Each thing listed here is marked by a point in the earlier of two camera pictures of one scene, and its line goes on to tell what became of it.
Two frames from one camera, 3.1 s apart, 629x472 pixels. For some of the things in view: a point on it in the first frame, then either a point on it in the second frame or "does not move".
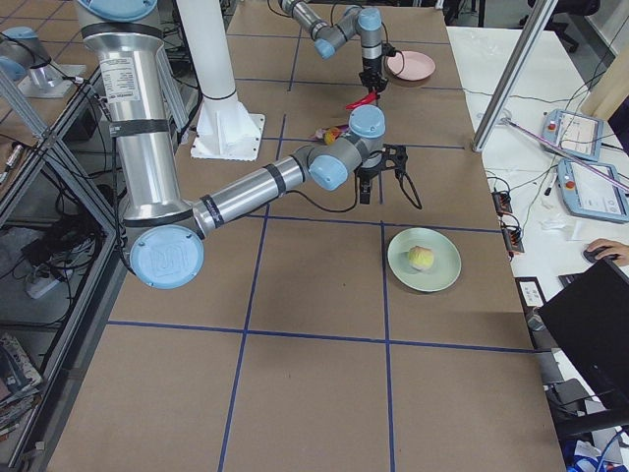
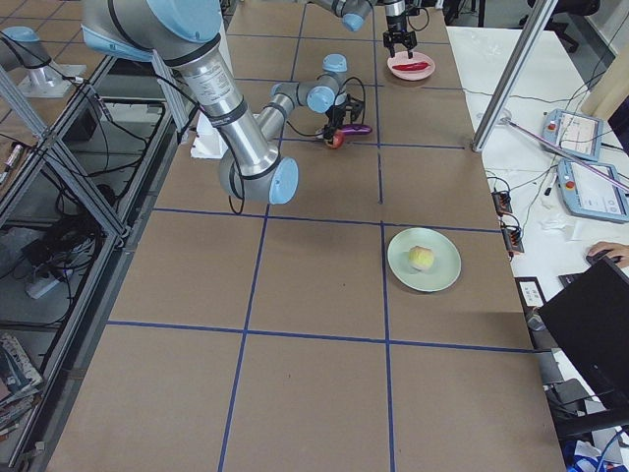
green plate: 444,269 does not move
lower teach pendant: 588,193 does not move
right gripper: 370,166 to 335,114
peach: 421,257 does not move
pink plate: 409,65 does not move
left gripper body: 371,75 to 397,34
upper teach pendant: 581,134 does not move
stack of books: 20,384 does not move
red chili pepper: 368,99 to 412,67
